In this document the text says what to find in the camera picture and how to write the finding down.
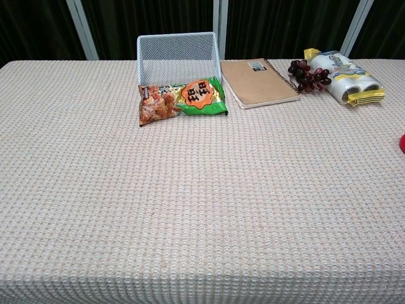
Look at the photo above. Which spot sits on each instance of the dark green curtain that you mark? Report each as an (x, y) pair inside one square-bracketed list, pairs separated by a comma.
[(152, 19)]

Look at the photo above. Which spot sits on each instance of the beige woven tablecloth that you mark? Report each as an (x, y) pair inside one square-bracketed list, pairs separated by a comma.
[(202, 221)]

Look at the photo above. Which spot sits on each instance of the dark purple artificial grapes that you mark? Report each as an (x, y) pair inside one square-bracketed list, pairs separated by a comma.
[(305, 76)]

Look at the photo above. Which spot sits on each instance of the orange green snack bag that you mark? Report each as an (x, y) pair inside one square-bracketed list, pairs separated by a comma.
[(190, 99)]

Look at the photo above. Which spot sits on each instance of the brown spiral notebook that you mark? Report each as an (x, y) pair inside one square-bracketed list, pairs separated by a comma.
[(256, 84)]

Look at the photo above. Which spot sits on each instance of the red plastic disc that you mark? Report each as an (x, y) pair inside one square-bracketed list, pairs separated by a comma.
[(402, 144)]

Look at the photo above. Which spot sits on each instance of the plastic bag rolls pack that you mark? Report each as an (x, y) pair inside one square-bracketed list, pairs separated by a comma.
[(345, 76)]

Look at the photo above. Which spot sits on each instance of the grey metal frame post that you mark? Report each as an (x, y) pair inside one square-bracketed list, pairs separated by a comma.
[(357, 27), (83, 28), (220, 25)]

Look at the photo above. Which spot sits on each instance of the white mesh metal basket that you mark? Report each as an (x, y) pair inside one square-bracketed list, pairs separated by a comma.
[(177, 60)]

